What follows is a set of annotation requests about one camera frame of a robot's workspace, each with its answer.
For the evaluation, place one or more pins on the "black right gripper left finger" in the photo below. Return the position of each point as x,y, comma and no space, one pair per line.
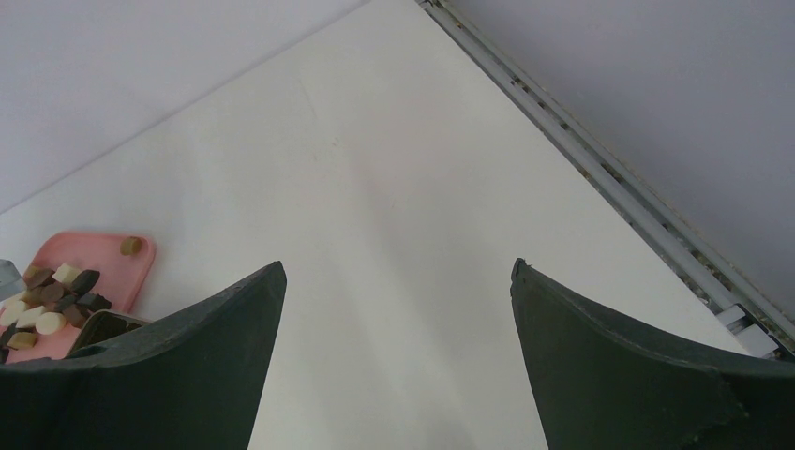
191,380

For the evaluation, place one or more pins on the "gold chocolate box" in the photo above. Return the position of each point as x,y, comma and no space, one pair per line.
103,325

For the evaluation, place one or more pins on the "aluminium frame rail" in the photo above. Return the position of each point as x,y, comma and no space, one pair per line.
756,323

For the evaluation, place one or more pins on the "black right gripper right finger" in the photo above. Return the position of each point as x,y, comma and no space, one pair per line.
604,380

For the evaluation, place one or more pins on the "caramel chocolate on tray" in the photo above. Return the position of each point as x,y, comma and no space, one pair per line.
131,245

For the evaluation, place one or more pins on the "pink plastic tray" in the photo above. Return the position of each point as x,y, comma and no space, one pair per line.
72,276

